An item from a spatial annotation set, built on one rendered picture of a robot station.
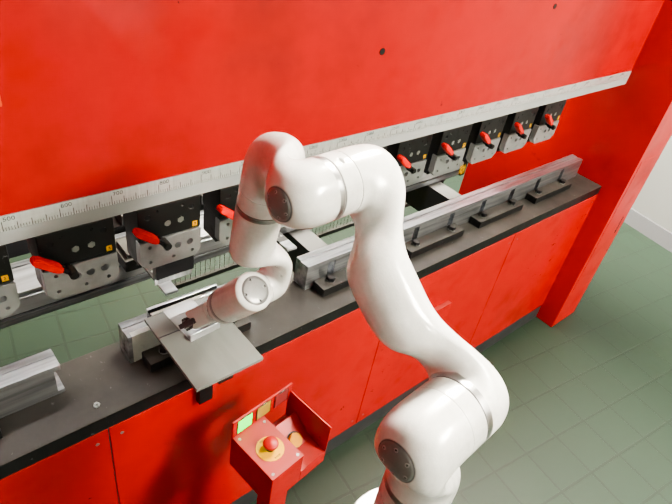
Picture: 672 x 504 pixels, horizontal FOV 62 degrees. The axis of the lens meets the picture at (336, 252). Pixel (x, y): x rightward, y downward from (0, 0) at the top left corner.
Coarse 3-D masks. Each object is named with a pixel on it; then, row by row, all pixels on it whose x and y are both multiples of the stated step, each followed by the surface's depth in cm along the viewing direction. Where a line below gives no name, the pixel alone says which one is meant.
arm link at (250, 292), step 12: (240, 276) 114; (252, 276) 115; (228, 288) 116; (240, 288) 113; (252, 288) 114; (264, 288) 116; (216, 300) 120; (228, 300) 116; (240, 300) 113; (252, 300) 114; (264, 300) 115; (216, 312) 121; (228, 312) 118; (240, 312) 116; (252, 312) 115
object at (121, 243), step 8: (120, 240) 158; (120, 248) 156; (120, 256) 155; (128, 256) 154; (120, 264) 157; (128, 264) 154; (136, 264) 156; (152, 272) 154; (160, 288) 150; (168, 288) 150; (176, 288) 150
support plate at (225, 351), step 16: (160, 320) 141; (160, 336) 137; (176, 336) 137; (208, 336) 139; (224, 336) 140; (240, 336) 141; (176, 352) 134; (192, 352) 134; (208, 352) 135; (224, 352) 136; (240, 352) 137; (256, 352) 137; (192, 368) 130; (208, 368) 131; (224, 368) 132; (240, 368) 133; (192, 384) 127; (208, 384) 128
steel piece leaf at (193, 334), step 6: (174, 318) 142; (180, 318) 142; (210, 324) 142; (216, 324) 140; (180, 330) 139; (192, 330) 140; (198, 330) 140; (204, 330) 138; (210, 330) 140; (186, 336) 138; (192, 336) 136; (198, 336) 138
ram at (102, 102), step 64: (0, 0) 83; (64, 0) 88; (128, 0) 94; (192, 0) 101; (256, 0) 110; (320, 0) 119; (384, 0) 131; (448, 0) 145; (512, 0) 163; (576, 0) 185; (640, 0) 215; (0, 64) 87; (64, 64) 93; (128, 64) 100; (192, 64) 108; (256, 64) 118; (320, 64) 129; (384, 64) 143; (448, 64) 160; (512, 64) 181; (576, 64) 210; (0, 128) 92; (64, 128) 99; (128, 128) 107; (192, 128) 116; (256, 128) 127; (320, 128) 141; (448, 128) 178; (0, 192) 98; (64, 192) 106; (192, 192) 125
